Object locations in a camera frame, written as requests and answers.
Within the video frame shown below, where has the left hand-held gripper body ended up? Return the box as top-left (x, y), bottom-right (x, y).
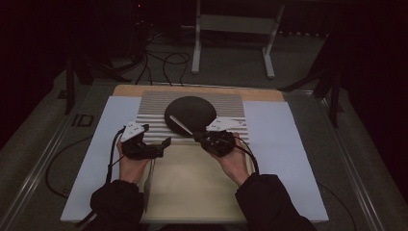
top-left (119, 120), bottom-right (166, 161)

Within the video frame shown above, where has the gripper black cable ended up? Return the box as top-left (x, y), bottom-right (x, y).
top-left (105, 126), bottom-right (126, 185)
top-left (234, 136), bottom-right (261, 176)

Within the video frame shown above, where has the light blue sheet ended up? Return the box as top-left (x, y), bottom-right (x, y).
top-left (60, 95), bottom-right (330, 223)

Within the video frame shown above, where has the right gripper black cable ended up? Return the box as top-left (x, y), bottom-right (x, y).
top-left (234, 136), bottom-right (261, 176)

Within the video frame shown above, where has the black looped floor cable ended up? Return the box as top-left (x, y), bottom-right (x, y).
top-left (162, 52), bottom-right (191, 88)

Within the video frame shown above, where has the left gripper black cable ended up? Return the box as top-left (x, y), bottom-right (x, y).
top-left (105, 126), bottom-right (126, 185)

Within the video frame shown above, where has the person's left hand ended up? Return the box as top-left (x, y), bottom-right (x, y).
top-left (115, 141), bottom-right (152, 186)

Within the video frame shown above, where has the grey metal stand frame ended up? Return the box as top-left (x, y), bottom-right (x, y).
top-left (191, 0), bottom-right (286, 80)

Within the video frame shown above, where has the person's right hand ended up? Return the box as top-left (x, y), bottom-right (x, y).
top-left (210, 133), bottom-right (256, 187)

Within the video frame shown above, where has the metal floor rail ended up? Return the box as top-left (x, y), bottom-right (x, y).
top-left (316, 92), bottom-right (391, 231)
top-left (0, 105), bottom-right (85, 231)

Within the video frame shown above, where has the dark round plate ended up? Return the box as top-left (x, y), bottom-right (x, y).
top-left (164, 95), bottom-right (217, 139)

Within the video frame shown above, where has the beige tray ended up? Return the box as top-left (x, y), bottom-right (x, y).
top-left (138, 141), bottom-right (258, 222)

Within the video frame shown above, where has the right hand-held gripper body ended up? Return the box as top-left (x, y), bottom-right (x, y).
top-left (200, 116), bottom-right (248, 158)

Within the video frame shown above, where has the black stand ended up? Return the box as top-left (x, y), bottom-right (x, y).
top-left (57, 54), bottom-right (133, 116)
top-left (277, 32), bottom-right (345, 129)

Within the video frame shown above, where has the black curved floor cable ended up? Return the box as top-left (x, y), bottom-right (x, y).
top-left (317, 182), bottom-right (358, 231)
top-left (44, 136), bottom-right (94, 198)

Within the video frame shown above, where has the grey striped placemat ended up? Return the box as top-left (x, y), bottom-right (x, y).
top-left (134, 90), bottom-right (250, 144)

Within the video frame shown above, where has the black straight floor cable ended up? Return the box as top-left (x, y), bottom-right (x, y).
top-left (134, 41), bottom-right (154, 87)

